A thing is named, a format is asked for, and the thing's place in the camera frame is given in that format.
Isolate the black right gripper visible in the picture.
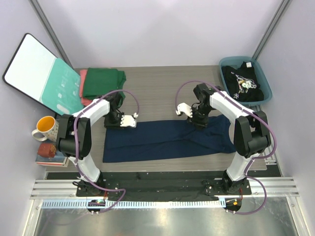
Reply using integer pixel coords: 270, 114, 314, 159
187, 104, 213, 131

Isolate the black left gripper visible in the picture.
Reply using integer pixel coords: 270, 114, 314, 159
104, 112, 126, 130

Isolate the navy blue t shirt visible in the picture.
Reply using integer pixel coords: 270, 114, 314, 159
103, 115, 236, 163

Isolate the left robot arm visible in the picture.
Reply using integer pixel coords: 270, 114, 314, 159
56, 92, 126, 196

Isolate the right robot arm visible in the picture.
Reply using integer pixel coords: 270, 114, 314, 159
188, 83, 271, 194

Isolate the stack of books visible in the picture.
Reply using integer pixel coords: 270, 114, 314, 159
35, 151, 69, 167

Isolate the folded pink t shirt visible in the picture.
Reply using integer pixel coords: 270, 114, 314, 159
78, 69, 95, 107

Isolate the folded green t shirt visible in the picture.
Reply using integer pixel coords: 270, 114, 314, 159
83, 68, 126, 100

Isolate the black printed t shirt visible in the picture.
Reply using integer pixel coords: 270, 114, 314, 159
221, 61, 264, 102

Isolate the teal plastic bin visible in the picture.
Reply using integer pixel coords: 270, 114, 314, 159
219, 56, 272, 106

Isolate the yellow inside floral mug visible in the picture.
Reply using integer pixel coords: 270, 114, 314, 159
31, 116, 59, 143

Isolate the red small box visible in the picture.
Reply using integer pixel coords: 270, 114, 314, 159
37, 143, 57, 158

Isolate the white and teal board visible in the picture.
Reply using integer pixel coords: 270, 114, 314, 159
2, 33, 84, 115

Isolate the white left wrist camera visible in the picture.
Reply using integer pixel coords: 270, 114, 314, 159
120, 113, 138, 128

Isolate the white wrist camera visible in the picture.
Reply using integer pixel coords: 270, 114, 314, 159
120, 113, 138, 128
175, 103, 192, 118

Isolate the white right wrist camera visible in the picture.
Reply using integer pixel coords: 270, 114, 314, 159
175, 103, 192, 118

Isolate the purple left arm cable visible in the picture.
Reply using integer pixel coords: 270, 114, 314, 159
73, 89, 141, 214

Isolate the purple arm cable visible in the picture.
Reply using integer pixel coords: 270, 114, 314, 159
73, 89, 141, 214
175, 80, 278, 215

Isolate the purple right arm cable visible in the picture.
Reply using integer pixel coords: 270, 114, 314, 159
175, 80, 278, 215

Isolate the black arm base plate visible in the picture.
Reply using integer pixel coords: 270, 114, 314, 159
45, 171, 283, 197

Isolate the aluminium front rail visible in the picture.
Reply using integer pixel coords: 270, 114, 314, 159
31, 177, 299, 209

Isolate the left aluminium frame post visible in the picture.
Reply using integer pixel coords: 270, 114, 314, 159
29, 0, 73, 68

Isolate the aluminium frame post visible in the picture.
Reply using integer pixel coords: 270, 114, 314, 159
252, 0, 292, 60
29, 0, 73, 68

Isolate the right aluminium frame post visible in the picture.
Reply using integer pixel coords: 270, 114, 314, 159
252, 0, 292, 60

